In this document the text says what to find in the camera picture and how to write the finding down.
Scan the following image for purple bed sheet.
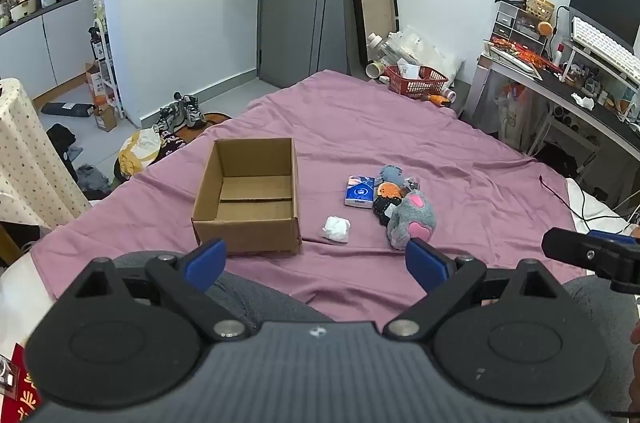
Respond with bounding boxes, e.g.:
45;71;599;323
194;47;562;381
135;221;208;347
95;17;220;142
30;70;586;324

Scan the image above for blue tissue pack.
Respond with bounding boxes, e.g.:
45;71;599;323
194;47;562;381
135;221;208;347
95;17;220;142
344;176;377;207

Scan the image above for black orange plush toy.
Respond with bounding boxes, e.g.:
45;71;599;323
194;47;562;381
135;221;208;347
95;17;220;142
372;180;406;226

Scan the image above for black cable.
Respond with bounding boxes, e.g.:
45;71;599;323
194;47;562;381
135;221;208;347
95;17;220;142
539;176;628;222

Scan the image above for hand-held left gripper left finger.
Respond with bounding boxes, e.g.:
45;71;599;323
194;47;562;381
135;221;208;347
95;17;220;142
65;238;254;342

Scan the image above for grey cloth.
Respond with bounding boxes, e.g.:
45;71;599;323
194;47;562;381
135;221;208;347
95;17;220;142
75;163;112;200

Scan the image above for white keyboard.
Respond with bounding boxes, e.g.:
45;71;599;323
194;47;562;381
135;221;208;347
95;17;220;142
571;16;640;84

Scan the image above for black framed cardboard tray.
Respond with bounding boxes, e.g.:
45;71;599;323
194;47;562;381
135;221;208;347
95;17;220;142
348;0;401;69

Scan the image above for black flat package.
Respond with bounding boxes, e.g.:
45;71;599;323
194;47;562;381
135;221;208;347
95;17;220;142
41;102;95;118

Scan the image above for black top desk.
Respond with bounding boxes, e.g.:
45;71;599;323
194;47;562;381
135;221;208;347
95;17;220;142
470;38;640;184

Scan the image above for small cardboard box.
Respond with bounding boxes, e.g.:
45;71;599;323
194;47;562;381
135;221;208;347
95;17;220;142
93;103;118;133

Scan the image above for dark floral mat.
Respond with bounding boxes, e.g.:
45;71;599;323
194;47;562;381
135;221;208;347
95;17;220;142
159;113;233;160

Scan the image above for white rolling shelf cart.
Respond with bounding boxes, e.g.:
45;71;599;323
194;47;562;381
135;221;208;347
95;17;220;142
89;0;126;120

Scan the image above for white shopping bag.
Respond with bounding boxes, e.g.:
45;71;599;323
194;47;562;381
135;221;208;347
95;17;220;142
495;80;534;150

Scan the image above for white blanket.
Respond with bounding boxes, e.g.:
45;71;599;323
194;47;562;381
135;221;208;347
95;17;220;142
565;178;637;235

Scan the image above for white kitchen counter cabinet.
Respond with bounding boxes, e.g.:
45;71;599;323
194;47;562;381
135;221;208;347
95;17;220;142
0;0;98;102

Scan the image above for grey sneakers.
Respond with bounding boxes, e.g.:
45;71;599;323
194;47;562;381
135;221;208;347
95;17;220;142
152;92;207;134

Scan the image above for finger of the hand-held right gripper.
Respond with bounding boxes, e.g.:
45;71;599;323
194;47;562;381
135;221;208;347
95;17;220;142
541;227;640;294
587;229;637;247

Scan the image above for person's right forearm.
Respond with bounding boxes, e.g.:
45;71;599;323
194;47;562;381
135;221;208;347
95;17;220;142
630;320;640;409

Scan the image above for person's right leg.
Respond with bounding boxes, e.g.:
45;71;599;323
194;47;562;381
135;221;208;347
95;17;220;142
560;275;640;415

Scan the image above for clear plastic bags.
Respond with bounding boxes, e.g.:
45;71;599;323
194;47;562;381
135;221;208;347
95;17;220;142
380;26;463;86

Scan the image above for desk drawer organizer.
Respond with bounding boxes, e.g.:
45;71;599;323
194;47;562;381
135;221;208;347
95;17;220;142
492;0;548;50

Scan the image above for red plastic basket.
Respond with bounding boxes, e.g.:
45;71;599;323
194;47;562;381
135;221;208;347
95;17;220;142
385;64;450;99

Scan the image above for black clothes pile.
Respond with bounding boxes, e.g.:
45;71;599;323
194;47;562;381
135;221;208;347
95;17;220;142
46;123;84;165

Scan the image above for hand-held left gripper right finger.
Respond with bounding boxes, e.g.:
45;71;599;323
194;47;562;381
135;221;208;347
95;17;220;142
382;237;576;341

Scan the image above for dotted cream tablecloth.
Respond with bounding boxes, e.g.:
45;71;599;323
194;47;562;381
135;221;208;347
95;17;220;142
0;78;92;230

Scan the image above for grey plush toy pink paw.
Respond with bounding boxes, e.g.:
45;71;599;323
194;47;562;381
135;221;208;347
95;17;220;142
387;190;437;250

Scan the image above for red and gold packet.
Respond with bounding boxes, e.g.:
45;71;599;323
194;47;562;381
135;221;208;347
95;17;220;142
0;343;42;423

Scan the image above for white tissue wad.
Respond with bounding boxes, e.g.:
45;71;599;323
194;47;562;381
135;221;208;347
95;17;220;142
321;216;351;245

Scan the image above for blue denim heart patch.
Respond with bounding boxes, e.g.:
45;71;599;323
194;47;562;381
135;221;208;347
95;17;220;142
377;164;408;186

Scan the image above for brown cardboard box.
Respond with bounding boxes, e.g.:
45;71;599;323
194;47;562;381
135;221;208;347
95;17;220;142
191;137;302;256

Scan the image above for yellow and white bag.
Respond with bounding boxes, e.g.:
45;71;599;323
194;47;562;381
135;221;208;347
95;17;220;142
118;128;161;176

